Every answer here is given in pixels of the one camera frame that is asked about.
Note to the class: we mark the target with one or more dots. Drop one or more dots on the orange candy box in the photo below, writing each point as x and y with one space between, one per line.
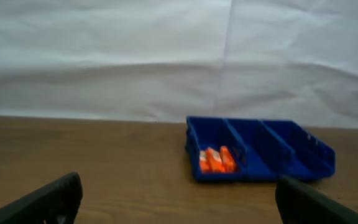
214 160
202 164
227 159

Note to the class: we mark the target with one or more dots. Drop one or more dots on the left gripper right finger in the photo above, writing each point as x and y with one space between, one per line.
303 207

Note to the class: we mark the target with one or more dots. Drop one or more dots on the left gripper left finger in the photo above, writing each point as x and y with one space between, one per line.
42 205

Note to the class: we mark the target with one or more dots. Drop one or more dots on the blue tray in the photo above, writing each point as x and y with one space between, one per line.
259 146

